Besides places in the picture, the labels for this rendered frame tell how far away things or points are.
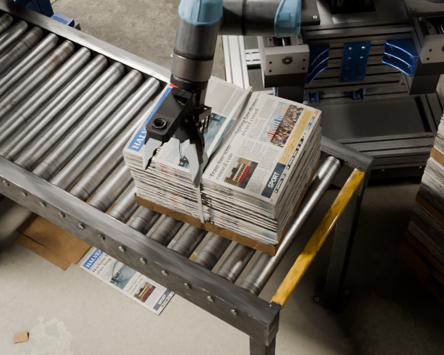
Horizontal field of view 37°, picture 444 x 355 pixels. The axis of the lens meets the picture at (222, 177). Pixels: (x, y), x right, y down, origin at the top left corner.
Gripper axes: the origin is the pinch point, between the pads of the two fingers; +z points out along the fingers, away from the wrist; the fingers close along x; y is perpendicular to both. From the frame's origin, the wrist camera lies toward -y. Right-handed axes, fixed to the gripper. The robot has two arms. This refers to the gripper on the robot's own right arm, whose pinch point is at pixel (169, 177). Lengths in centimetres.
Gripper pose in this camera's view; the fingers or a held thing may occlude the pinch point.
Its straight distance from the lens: 128.5
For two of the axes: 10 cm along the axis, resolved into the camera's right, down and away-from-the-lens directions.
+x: -9.1, -3.1, 2.9
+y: 3.9, -3.3, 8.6
